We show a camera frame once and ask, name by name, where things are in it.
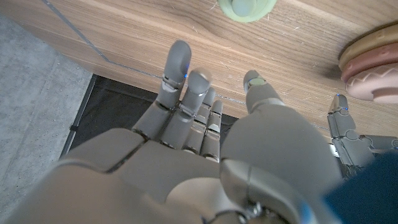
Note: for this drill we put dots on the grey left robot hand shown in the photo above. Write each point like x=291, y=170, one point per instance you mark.
x=351, y=146

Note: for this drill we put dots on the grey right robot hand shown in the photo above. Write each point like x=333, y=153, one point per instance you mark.
x=155, y=174

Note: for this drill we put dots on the dusty pink toy disc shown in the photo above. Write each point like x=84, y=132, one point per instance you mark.
x=376, y=85

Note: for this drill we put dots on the coral red toy disc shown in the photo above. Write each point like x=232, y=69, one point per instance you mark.
x=370, y=60

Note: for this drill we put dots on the green toy disc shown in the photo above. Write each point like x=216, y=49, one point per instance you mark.
x=245, y=11

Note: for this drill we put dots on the large orange toy disc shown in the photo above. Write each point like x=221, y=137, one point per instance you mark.
x=367, y=45

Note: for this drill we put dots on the blue right wrist clip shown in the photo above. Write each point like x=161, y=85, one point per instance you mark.
x=367, y=193

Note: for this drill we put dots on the black fabric backdrop curtain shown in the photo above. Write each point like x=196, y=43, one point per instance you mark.
x=118, y=112

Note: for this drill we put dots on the black backdrop frame pole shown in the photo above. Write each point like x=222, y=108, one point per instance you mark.
x=77, y=121

